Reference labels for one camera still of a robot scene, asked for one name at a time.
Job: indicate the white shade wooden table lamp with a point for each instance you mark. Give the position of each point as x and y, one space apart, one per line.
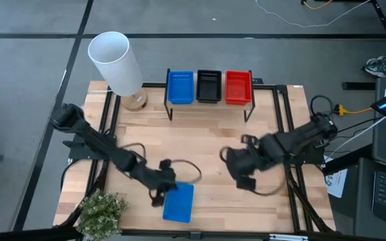
112 67

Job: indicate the white label strip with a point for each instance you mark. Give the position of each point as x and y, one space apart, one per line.
288 237

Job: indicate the black metal table frame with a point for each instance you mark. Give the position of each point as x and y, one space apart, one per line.
230 232

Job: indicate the large blue plastic basket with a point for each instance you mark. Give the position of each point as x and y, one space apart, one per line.
179 207

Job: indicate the small green potted plant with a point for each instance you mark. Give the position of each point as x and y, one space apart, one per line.
100 214

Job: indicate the red plastic slotted basket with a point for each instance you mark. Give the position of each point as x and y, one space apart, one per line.
238 88

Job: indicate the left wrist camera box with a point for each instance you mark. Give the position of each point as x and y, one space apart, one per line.
165 164

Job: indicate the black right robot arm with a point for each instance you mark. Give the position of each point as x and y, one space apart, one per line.
300 135

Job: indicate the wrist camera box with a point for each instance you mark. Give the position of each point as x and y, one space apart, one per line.
248 140
165 164

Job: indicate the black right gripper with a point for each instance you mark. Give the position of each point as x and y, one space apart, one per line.
243 162

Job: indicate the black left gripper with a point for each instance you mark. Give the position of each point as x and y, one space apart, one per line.
159 180

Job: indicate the black floor bar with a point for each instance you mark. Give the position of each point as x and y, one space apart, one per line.
358 86

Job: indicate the person's shoe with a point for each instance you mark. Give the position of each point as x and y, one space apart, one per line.
375 67

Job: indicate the wooden shelf black metal frame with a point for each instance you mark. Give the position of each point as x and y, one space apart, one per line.
209 106

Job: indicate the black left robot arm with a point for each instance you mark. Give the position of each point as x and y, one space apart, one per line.
96 142

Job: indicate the blue plastic slotted basket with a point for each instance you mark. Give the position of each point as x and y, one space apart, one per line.
180 102
180 88

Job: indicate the white printed paper sheet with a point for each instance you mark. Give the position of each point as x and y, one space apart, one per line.
336 182

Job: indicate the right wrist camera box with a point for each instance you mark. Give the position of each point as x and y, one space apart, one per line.
248 140

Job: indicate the black plastic slotted basket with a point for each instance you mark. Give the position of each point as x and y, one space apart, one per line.
209 88

